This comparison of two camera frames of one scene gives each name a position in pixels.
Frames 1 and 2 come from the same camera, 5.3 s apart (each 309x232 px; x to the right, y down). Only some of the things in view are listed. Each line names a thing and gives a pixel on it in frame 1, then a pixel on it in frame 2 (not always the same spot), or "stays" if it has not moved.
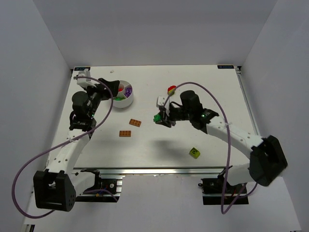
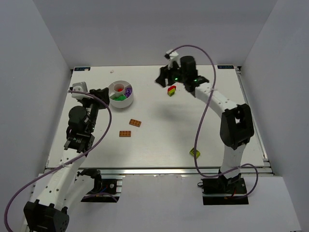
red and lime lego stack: [171, 90] stays
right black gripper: [165, 117] → [166, 76]
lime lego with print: [194, 152] stays
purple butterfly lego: [128, 91] stays
